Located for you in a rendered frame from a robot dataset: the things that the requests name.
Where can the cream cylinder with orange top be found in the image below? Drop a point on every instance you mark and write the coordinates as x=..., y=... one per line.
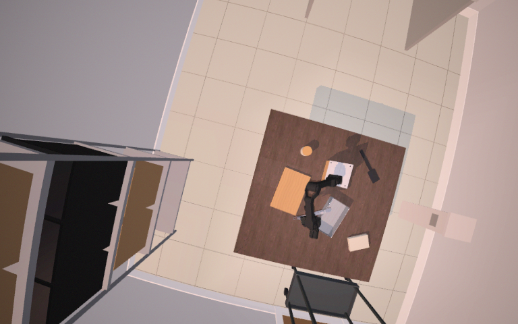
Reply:
x=305, y=151

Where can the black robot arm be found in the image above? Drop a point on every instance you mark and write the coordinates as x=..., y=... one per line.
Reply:
x=310, y=221

